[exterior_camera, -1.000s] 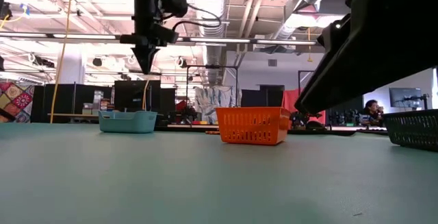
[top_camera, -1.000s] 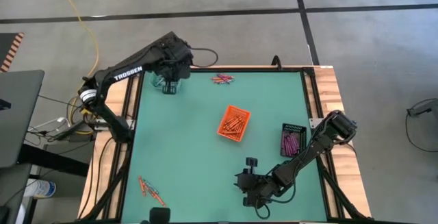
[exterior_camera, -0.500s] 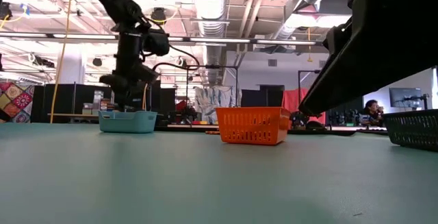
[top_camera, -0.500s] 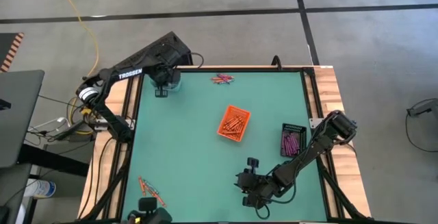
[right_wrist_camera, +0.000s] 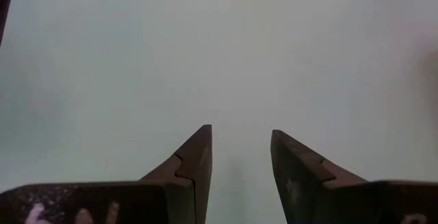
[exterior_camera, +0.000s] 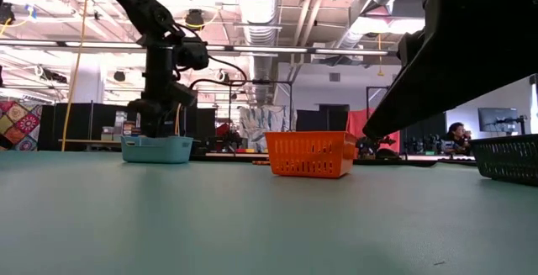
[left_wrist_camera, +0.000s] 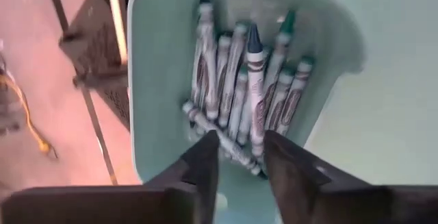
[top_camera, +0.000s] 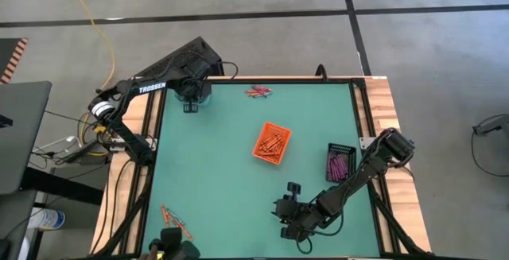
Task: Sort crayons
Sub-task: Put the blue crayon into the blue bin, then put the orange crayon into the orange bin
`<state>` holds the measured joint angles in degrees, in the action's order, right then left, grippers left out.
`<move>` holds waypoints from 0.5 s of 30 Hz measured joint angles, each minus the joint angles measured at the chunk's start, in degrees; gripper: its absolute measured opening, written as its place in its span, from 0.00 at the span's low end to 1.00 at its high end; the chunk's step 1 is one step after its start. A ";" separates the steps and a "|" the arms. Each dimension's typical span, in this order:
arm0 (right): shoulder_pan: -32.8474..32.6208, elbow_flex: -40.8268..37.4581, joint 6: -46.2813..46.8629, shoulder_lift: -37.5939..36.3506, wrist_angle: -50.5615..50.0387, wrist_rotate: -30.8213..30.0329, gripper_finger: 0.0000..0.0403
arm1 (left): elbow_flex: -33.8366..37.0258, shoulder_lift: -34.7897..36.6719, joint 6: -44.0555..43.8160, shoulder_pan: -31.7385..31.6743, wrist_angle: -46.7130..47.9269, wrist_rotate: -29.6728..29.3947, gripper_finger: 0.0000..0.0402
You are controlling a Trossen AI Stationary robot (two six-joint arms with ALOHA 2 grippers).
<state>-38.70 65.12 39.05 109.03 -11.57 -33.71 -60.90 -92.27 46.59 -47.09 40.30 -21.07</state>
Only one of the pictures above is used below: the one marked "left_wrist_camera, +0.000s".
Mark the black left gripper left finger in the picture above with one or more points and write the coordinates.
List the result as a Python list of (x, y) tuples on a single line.
[(102, 207)]

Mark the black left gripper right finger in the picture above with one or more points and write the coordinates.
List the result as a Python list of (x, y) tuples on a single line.
[(342, 203)]

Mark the teal plastic bin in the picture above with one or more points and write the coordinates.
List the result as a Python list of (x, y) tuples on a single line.
[(161, 80)]

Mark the black perforated computer case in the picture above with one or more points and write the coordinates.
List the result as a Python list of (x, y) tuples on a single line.
[(96, 39)]

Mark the teal table mat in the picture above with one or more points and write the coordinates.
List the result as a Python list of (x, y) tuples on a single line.
[(393, 97)]

